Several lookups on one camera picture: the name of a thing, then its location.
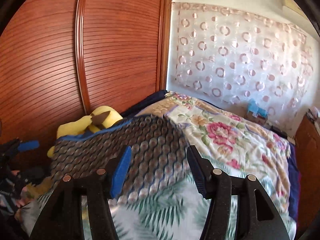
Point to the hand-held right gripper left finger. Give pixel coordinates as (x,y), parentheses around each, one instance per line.
(121,172)

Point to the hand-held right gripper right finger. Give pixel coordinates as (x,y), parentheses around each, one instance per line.
(197,170)

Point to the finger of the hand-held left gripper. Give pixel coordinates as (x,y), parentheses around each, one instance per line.
(28,146)
(32,174)

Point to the navy patterned shirt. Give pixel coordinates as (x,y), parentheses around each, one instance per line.
(150,145)

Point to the floral blanket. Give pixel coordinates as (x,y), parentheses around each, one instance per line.
(225,142)

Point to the yellow plush toy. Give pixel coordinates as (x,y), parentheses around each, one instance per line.
(75,126)

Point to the palm leaf bed sheet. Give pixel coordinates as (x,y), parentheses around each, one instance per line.
(162,217)

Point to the small cardboard box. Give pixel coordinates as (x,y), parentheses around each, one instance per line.
(252,118)

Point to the blue plastic toy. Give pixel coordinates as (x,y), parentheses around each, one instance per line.
(253,106)

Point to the navy blanket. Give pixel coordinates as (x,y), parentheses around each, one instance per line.
(293,180)

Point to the sheer circle-patterned curtain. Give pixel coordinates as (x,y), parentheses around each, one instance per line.
(237,62)

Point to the long wooden cabinet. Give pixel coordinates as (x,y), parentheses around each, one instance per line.
(308,140)

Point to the dark stacked items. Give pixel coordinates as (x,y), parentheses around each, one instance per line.
(313,113)

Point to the wooden louvered wardrobe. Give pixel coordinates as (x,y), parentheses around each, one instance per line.
(112,42)

